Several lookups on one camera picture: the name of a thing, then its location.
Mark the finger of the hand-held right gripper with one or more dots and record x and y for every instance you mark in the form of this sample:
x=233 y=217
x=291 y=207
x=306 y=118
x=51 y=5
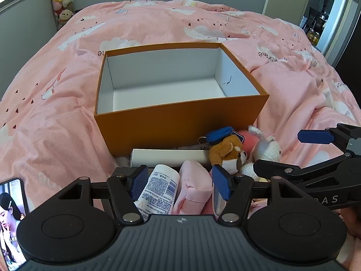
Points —
x=276 y=170
x=313 y=137

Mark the white cream tube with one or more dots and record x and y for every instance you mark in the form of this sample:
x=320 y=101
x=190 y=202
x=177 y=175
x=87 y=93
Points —
x=158 y=186

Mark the pink cloud print blanket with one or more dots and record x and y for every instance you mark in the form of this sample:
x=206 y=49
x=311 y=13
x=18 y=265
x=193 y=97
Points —
x=56 y=104

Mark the white crochet bunny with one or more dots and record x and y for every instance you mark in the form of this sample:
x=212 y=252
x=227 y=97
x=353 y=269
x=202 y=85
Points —
x=266 y=149

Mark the grey door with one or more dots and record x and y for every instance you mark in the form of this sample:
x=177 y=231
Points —
x=290 y=0

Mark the smartphone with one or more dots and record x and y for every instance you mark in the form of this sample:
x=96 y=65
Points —
x=11 y=217

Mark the person's right hand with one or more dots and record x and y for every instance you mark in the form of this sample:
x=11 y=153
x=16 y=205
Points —
x=354 y=221

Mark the orange cardboard box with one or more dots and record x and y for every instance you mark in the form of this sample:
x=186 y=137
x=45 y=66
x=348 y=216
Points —
x=169 y=124

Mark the pink plush ball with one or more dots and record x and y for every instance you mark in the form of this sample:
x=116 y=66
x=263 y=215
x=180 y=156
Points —
x=248 y=144

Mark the long white box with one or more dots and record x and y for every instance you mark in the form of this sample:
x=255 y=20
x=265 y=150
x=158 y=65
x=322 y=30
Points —
x=169 y=156

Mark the grey door frame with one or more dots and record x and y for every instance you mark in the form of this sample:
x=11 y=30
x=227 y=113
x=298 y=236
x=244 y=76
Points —
x=338 y=19

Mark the pink pouch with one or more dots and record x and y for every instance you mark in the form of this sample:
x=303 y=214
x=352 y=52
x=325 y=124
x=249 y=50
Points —
x=194 y=186

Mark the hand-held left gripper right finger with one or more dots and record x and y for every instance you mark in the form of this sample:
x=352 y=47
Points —
x=222 y=183

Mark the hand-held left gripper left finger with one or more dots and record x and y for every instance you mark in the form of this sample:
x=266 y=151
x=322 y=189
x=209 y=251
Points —
x=139 y=182

